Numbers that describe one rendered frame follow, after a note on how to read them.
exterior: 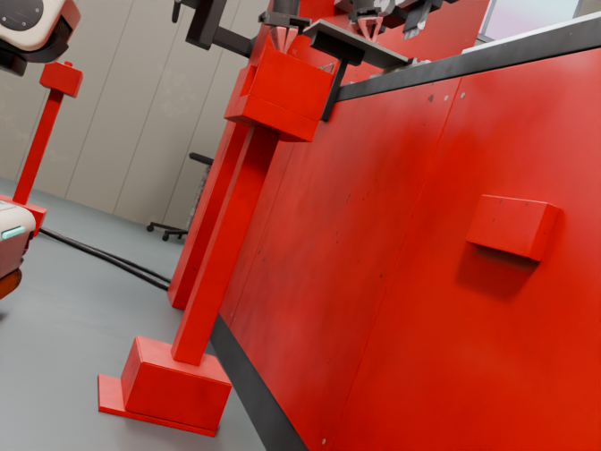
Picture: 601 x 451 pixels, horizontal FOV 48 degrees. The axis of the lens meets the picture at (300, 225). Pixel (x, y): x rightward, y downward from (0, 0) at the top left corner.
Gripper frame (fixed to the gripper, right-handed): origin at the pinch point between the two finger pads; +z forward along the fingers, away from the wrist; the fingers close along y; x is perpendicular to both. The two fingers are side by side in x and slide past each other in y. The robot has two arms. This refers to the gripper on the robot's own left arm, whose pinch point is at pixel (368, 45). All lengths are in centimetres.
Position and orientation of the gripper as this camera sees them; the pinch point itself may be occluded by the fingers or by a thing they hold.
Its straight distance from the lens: 196.1
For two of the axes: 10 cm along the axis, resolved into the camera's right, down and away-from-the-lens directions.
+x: -9.6, 1.5, -2.5
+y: -2.6, -1.0, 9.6
